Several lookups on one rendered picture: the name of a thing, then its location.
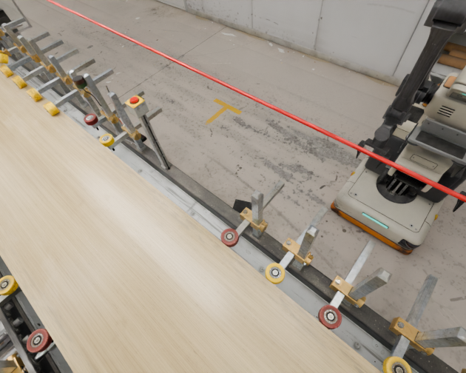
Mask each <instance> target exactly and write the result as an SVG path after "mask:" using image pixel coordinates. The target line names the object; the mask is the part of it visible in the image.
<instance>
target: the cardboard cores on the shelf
mask: <svg viewBox="0 0 466 373"><path fill-rule="evenodd" d="M443 50H445V51H448V52H450V53H449V54H444V53H443V54H442V55H441V57H440V58H439V60H438V61H437V63H440V64H444V65H448V66H450V67H455V68H458V69H460V70H463V68H464V67H465V66H466V47H465V46H462V45H459V44H454V43H452V42H449V41H448V42H447V44H446V45H445V48H444V49H443Z"/></svg>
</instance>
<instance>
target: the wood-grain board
mask: <svg viewBox="0 0 466 373"><path fill-rule="evenodd" d="M2 65H4V64H3V63H0V66H2ZM11 71H12V70H11ZM12 72H13V71H12ZM16 76H17V75H16V74H15V73H14V72H13V75H11V76H9V77H8V78H7V77H6V76H5V75H4V74H2V73H1V71H0V256H1V258H2V259H3V261H4V262H5V264H6V265H7V267H8V269H9V270H10V272H11V273H12V275H13V277H14V278H15V279H16V282H17V283H18V285H19V286H20V288H21V290H22V291H23V293H24V294H25V296H26V297H27V299H28V301H29V302H30V304H31V306H32V307H33V308H34V310H35V312H36V314H37V315H38V317H39V318H40V320H41V322H42V323H43V324H44V326H45V328H46V330H47V331H48V332H49V334H50V336H51V338H52V339H53V341H54V342H55V344H56V346H57V347H58V349H59V350H60V352H61V353H62V355H63V356H64V359H65V360H66V361H67V363H68V365H69V366H70V368H71V369H72V371H73V373H382V372H381V371H380V370H378V369H377V368H376V367H374V366H373V365H372V364H371V363H369V362H368V361H367V360H366V359H365V358H364V357H362V356H361V355H360V354H358V353H357V352H356V351H355V350H353V349H352V348H351V347H350V346H349V345H348V344H346V343H345V342H344V341H343V340H341V339H340V338H339V337H337V336H336V335H335V334H334V333H333V332H332V331H330V330H329V329H328V328H327V327H325V326H324V325H323V324H321V322H319V321H318V320H317V319H316V318H315V317H313V316H312V315H310V314H309V313H308V312H307V311H306V310H304V308H302V307H301V306H300V305H299V304H297V303H296V302H295V301H293V300H292V299H291V298H290V297H289V296H288V295H286V294H285V293H284V292H282V291H281V290H280V289H279V288H277V287H276V286H275V285H274V284H273V283H272V282H271V281H269V280H268V279H267V278H265V277H264V276H263V275H261V274H260V273H259V272H258V271H257V270H256V269H254V268H253V267H252V266H251V265H249V264H248V263H247V262H245V261H244V260H243V259H242V258H241V257H240V256H239V255H237V254H236V253H235V252H233V251H232V250H231V249H230V248H228V247H227V246H226V245H225V244H224V243H223V242H221V241H220V240H219V239H217V238H216V237H215V236H214V235H213V234H212V233H210V232H209V231H208V230H207V229H205V228H204V227H203V226H201V225H200V224H199V223H198V222H197V221H196V220H195V219H193V218H192V217H191V216H189V215H188V214H187V213H186V212H184V211H183V210H182V209H181V208H180V207H179V206H177V205H176V204H175V203H173V202H172V201H171V200H170V199H168V198H167V197H166V196H165V195H164V194H163V193H161V192H160V191H159V190H158V189H156V188H155V187H154V186H153V185H151V184H150V183H149V182H148V181H147V180H145V179H144V178H143V177H142V176H140V175H139V174H138V173H137V172H136V171H135V170H133V169H132V168H131V167H129V166H128V165H127V164H125V163H124V162H123V161H122V160H121V159H120V158H119V157H117V156H116V155H115V154H114V153H112V152H111V151H110V150H108V149H107V148H106V147H105V146H104V145H103V144H101V143H100V142H99V141H97V140H96V139H95V138H94V137H92V136H91V135H90V134H89V133H88V132H87V131H86V130H84V129H83V128H82V127H80V126H79V125H78V124H77V123H75V122H74V121H73V120H72V119H71V118H69V117H68V116H67V115H66V114H64V113H63V112H62V111H60V109H59V108H58V110H59V112H58V113H57V114H55V115H54V116H51V114H49V113H48V112H47V111H46V110H45V109H44V108H43V105H44V104H46V103H47V102H49V101H48V100H47V99H46V98H45V97H44V96H43V95H41V94H40V95H41V96H42V98H41V99H40V100H38V101H34V100H32V99H31V97H30V96H29V95H28V94H27V92H26V91H28V90H30V89H31V88H32V87H31V86H30V85H29V84H28V83H27V82H25V83H26V84H27V86H26V87H23V88H22V89H20V88H19V87H18V86H17V85H15V83H14V82H13V81H12V78H14V77H16Z"/></svg>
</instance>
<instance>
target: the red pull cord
mask: <svg viewBox="0 0 466 373"><path fill-rule="evenodd" d="M47 1H49V2H51V3H53V4H55V5H57V6H59V7H61V8H63V9H65V10H68V11H70V12H71V13H74V14H76V15H77V16H80V17H82V18H83V19H86V20H88V21H91V22H92V23H94V24H97V25H98V26H100V27H103V28H104V29H106V30H109V31H111V32H113V33H115V34H117V35H119V36H121V37H123V38H125V39H128V40H130V41H132V42H134V43H136V44H138V45H140V46H142V47H144V48H146V49H148V50H151V51H152V52H154V53H157V54H158V55H160V56H163V57H164V58H167V59H169V60H171V61H173V62H175V63H177V64H179V65H181V66H183V67H185V68H188V69H190V70H192V71H194V72H196V73H198V74H200V75H202V76H204V77H206V78H209V79H211V80H213V81H215V82H217V83H219V84H221V85H223V86H224V87H227V88H229V89H231V90H234V91H235V92H237V93H239V94H241V95H244V96H245V97H247V98H250V99H252V100H254V101H256V102H258V103H260V104H262V105H264V106H266V107H269V108H271V109H273V110H275V111H277V112H279V113H281V114H283V115H285V116H287V117H289V118H292V119H294V120H295V121H298V122H300V123H301V124H304V125H306V126H307V127H310V128H312V129H314V130H316V131H318V132H321V133H322V134H324V135H327V136H329V137H331V138H333V139H335V140H337V141H339V142H341V143H343V144H345V145H347V146H349V147H352V148H354V149H356V150H358V151H360V152H362V153H364V154H366V155H368V156H371V157H372V158H375V159H377V160H378V161H381V162H382V163H384V164H387V165H388V166H391V167H393V168H395V169H397V170H399V171H401V172H403V173H405V174H407V175H410V176H412V177H414V178H416V179H418V180H420V181H422V182H424V183H426V184H428V185H431V186H432V187H435V188H437V189H439V190H441V191H443V192H445V193H447V194H449V195H452V196H453V197H455V198H458V199H459V200H461V201H464V202H465V203H466V196H464V195H462V194H460V193H458V192H455V191H453V190H452V189H449V188H447V187H445V186H442V185H441V184H438V183H437V182H435V181H432V180H430V179H428V178H426V177H424V176H422V175H420V174H417V173H415V172H413V171H411V170H409V169H407V168H405V167H402V166H400V165H398V164H396V163H394V162H393V161H389V160H388V159H386V158H383V157H382V156H380V155H377V154H375V153H373V152H371V151H369V150H367V149H365V148H362V147H360V146H358V145H356V144H354V143H352V142H350V141H347V140H345V139H344V138H341V137H339V136H338V135H335V134H333V133H331V132H329V131H327V130H324V129H322V128H320V127H318V126H316V125H314V124H312V123H310V122H307V121H305V120H303V119H301V118H299V117H297V116H295V115H292V114H291V113H289V112H286V111H285V110H282V109H280V108H278V107H276V106H274V105H272V104H270V103H268V102H265V101H263V100H261V99H259V98H257V97H255V96H253V95H250V94H248V93H246V92H244V91H242V90H239V89H238V88H236V87H233V86H232V85H230V84H227V83H225V82H223V81H221V80H219V79H217V78H215V77H213V76H210V75H208V74H206V73H204V72H202V71H200V70H197V69H195V68H194V67H191V66H189V65H188V64H184V63H183V62H181V61H178V60H177V59H175V58H173V57H170V56H168V55H166V54H164V53H162V52H160V51H158V50H155V49H153V48H151V47H149V46H147V45H145V44H142V43H140V42H139V41H136V40H134V39H133V38H130V37H128V36H125V35H124V34H122V33H119V32H118V31H115V30H113V29H111V28H109V27H107V26H105V25H103V24H100V23H98V22H96V21H94V20H92V19H90V18H87V17H86V16H83V15H81V14H80V13H77V12H75V11H73V10H71V9H69V8H67V7H65V6H63V5H60V4H58V3H56V2H54V1H52V0H47Z"/></svg>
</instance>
